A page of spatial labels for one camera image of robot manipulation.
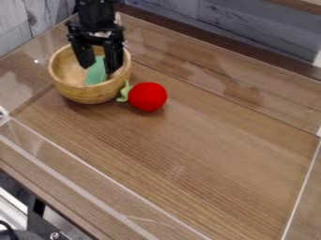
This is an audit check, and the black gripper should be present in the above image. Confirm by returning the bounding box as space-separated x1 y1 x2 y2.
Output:
66 0 125 74

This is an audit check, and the green rectangular block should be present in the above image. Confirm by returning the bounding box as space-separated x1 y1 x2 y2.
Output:
85 56 109 85

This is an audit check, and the brown wooden bowl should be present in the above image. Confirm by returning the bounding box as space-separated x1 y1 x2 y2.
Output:
49 44 132 104

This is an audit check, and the red plush tomato toy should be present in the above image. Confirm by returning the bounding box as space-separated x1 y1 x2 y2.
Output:
117 82 169 113

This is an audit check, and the clear acrylic tray enclosure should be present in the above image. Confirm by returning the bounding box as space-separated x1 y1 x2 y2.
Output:
0 17 321 240

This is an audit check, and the black table leg bracket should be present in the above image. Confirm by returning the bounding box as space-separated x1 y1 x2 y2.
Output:
27 195 71 240

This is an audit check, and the black cable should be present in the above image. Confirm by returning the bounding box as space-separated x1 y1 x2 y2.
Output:
0 218 18 240

